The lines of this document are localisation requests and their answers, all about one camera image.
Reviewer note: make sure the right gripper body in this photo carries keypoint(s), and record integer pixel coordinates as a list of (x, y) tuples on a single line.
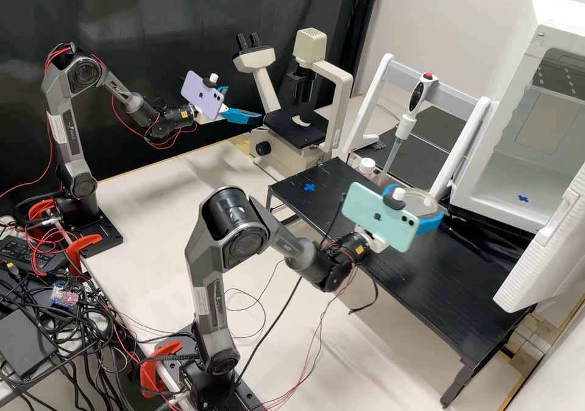
[(375, 243)]

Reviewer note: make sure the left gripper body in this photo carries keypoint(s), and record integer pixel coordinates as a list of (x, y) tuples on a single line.
[(218, 114)]

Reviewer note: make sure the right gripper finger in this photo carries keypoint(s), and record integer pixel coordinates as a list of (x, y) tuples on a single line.
[(386, 191), (432, 226)]

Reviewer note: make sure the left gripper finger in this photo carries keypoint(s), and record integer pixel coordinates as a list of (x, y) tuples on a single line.
[(223, 89), (242, 116)]

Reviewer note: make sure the petri dish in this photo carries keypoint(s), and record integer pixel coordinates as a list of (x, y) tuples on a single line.
[(420, 205)]

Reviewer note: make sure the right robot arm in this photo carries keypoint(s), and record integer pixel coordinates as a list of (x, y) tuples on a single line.
[(215, 265)]

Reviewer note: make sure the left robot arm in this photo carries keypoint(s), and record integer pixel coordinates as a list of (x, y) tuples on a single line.
[(59, 109)]

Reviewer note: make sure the incubator door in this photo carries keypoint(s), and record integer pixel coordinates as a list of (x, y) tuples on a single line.
[(539, 269)]

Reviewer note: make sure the white incubator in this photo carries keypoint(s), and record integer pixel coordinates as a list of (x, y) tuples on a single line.
[(507, 132)]

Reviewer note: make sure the white-capped bottle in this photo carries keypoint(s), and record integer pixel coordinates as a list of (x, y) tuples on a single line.
[(367, 166)]

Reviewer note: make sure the cream microscope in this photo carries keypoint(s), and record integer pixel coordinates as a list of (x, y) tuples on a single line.
[(283, 153)]

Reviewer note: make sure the white pipette stand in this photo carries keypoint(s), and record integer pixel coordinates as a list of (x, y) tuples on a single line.
[(372, 105)]

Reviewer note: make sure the pipette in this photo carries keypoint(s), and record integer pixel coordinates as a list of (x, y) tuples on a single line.
[(419, 96)]

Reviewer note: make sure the orange clamp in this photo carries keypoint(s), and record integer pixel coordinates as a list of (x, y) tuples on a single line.
[(75, 251), (151, 374), (39, 212)]

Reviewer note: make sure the black power adapter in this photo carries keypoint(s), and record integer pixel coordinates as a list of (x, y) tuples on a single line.
[(27, 251)]

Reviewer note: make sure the small circuit board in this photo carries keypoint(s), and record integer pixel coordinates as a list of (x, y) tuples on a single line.
[(64, 296)]

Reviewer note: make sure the flat black box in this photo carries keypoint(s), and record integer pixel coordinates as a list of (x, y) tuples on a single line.
[(23, 342)]

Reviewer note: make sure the left wrist camera phone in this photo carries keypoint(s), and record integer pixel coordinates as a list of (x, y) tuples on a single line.
[(196, 91)]

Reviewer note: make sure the wrist camera phone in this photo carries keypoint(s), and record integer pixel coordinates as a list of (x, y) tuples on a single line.
[(365, 210), (196, 91)]

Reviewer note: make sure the right wrist camera phone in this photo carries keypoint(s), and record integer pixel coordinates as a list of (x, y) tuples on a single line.
[(365, 210)]

